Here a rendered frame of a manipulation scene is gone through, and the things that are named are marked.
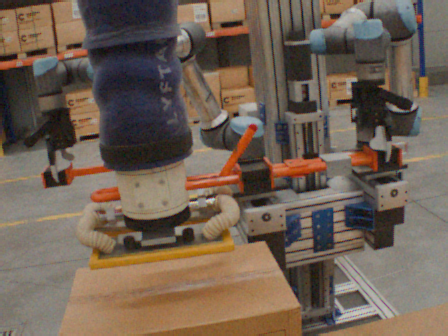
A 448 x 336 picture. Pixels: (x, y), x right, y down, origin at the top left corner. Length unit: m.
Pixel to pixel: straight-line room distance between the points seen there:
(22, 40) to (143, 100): 7.58
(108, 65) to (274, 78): 0.98
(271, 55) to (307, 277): 0.94
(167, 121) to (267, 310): 0.50
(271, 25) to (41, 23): 6.87
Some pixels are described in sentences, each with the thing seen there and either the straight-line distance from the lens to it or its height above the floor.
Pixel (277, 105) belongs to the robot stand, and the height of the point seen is 1.28.
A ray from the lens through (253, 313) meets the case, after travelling 1.17.
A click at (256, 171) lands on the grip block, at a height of 1.26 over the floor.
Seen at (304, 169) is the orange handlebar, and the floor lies 1.24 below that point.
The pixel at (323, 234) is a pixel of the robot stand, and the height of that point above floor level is 0.80.
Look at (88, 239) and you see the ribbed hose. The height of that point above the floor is 1.18.
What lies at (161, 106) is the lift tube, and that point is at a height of 1.45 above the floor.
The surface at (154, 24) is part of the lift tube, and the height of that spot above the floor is 1.63.
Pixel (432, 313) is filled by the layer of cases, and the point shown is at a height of 0.54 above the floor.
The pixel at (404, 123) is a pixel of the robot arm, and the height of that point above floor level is 1.21.
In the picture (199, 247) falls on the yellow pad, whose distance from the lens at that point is 1.10.
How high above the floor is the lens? 1.60
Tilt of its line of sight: 17 degrees down
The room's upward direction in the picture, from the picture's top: 6 degrees counter-clockwise
